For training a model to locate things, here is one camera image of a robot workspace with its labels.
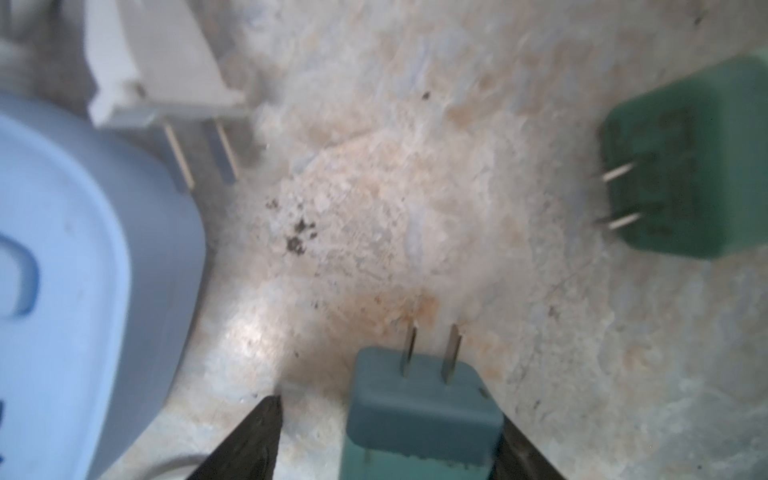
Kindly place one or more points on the teal plug adapter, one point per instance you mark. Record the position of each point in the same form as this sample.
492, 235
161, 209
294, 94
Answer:
419, 416

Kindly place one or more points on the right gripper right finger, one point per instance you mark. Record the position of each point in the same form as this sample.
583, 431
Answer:
517, 458

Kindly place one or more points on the blue square power socket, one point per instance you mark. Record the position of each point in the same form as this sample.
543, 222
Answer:
101, 263

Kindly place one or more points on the green plug adapter left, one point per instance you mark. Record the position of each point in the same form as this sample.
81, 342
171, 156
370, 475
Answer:
685, 164

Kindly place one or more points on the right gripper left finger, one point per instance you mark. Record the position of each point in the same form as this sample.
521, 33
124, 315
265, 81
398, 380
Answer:
250, 451

